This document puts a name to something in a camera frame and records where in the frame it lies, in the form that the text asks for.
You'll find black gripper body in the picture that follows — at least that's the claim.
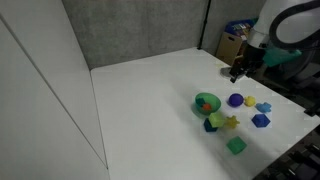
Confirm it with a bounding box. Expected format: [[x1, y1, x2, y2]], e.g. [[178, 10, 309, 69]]
[[230, 45, 265, 83]]

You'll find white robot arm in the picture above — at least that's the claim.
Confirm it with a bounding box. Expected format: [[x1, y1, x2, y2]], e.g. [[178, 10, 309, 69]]
[[230, 0, 320, 83]]

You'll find green bowl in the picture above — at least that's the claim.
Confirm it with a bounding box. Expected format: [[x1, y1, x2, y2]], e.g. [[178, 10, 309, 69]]
[[195, 92, 221, 115]]

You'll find dark blue block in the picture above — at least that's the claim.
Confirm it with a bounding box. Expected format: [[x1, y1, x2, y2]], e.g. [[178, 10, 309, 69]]
[[203, 118, 218, 132]]

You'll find cardboard box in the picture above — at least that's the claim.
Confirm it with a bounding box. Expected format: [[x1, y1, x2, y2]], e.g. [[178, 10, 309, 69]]
[[216, 32, 247, 65]]

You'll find colourful toy box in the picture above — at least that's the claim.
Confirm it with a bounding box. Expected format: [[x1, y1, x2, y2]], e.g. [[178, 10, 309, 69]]
[[224, 18, 257, 36]]

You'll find yellow bear toy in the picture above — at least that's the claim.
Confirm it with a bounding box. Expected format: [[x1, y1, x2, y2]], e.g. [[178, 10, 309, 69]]
[[244, 96, 256, 107]]

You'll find purple ridged ball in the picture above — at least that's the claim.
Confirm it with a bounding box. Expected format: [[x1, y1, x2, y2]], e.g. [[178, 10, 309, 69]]
[[228, 93, 244, 107]]

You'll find blue bear toy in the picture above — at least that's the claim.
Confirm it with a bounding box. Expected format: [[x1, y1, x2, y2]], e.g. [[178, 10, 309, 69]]
[[255, 102, 271, 113]]

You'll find black tripod stand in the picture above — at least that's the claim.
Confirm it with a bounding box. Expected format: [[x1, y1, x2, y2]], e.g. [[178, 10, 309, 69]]
[[197, 0, 212, 50]]

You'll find orange toy piece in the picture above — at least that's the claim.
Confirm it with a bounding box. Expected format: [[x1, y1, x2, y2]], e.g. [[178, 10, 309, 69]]
[[202, 103, 212, 111]]

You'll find yellow spiky toy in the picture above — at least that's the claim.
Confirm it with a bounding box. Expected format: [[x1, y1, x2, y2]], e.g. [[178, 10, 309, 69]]
[[225, 116, 240, 129]]

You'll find teal toy piece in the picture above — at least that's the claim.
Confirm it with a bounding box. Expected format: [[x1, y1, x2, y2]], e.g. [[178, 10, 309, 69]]
[[195, 98, 205, 107]]

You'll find light green cube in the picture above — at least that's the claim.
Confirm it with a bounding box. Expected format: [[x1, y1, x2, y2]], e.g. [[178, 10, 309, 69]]
[[209, 112, 225, 128]]

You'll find dark green cube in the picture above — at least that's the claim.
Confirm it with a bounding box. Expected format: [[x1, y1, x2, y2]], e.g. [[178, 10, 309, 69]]
[[227, 136, 247, 155]]

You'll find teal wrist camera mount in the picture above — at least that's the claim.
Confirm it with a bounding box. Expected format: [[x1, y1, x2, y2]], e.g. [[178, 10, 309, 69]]
[[263, 46, 302, 67]]

